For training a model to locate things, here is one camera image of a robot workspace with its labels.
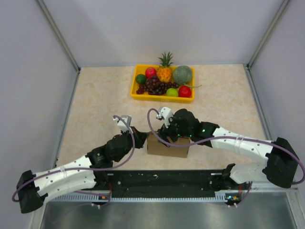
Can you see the aluminium frame post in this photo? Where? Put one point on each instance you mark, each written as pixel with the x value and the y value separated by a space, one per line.
pixel 57 33
pixel 269 32

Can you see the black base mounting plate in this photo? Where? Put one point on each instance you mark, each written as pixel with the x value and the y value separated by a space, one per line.
pixel 168 183

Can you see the yellow plastic tray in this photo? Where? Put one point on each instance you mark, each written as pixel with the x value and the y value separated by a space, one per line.
pixel 140 69

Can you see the right aluminium frame post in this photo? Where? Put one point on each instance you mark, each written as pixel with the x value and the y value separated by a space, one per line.
pixel 269 32

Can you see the white cable duct strip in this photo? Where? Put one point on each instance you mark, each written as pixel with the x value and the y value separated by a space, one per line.
pixel 219 197

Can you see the red apple at back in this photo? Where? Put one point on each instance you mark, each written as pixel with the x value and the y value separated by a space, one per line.
pixel 150 72

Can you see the green netted melon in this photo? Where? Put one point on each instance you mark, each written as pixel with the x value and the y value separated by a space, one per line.
pixel 182 75

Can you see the left aluminium frame post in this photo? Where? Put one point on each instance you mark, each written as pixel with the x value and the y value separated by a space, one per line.
pixel 57 33

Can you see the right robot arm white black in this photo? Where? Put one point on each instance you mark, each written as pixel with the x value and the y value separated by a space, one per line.
pixel 274 161

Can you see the purple grape bunch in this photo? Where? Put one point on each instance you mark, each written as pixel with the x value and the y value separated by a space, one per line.
pixel 153 86

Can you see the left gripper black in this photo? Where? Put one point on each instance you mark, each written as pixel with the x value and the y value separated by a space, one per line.
pixel 139 138

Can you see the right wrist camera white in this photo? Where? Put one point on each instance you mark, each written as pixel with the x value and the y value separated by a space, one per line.
pixel 165 114

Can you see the light green apple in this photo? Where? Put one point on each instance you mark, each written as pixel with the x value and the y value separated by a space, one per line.
pixel 172 92

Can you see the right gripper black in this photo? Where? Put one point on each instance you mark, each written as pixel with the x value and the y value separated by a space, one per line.
pixel 163 133

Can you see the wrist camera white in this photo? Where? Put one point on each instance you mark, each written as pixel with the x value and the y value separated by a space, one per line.
pixel 165 114
pixel 123 122

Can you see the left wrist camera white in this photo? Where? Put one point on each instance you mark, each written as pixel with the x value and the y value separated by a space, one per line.
pixel 123 122

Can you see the pineapple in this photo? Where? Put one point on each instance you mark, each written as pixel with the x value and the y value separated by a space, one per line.
pixel 164 72

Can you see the dark green lime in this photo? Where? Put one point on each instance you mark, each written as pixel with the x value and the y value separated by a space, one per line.
pixel 140 79

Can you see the brown cardboard box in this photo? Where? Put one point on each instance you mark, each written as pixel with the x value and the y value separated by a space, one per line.
pixel 155 147

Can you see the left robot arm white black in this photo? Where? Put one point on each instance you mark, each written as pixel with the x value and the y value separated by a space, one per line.
pixel 86 172

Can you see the red tomato fruit front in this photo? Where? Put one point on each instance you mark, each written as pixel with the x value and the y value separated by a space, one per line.
pixel 185 92

